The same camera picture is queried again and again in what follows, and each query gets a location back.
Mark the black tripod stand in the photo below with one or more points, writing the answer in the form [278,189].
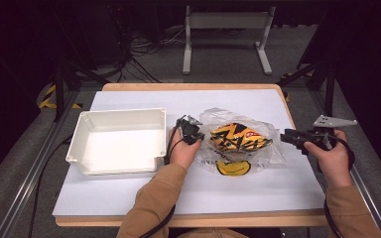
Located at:
[59,86]
[329,89]

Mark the white plastic box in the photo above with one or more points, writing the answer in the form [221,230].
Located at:
[119,142]

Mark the yellow black hazard tape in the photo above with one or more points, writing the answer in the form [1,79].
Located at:
[48,97]

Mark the yellow black snack packet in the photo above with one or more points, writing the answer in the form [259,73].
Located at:
[238,137]

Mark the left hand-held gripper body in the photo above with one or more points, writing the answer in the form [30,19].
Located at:
[188,129]

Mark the white paper sheet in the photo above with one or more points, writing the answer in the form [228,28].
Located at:
[244,195]

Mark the person's lap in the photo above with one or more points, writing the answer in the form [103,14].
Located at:
[211,234]

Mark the person's right hand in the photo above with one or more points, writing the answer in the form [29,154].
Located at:
[332,162]

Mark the clear smiley plastic bag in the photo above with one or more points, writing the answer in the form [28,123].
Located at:
[268,145]

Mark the white metal stand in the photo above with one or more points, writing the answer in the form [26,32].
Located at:
[228,20]

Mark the person's left hand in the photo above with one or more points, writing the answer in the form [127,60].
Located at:
[183,153]

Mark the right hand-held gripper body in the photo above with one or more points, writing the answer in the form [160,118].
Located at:
[330,123]

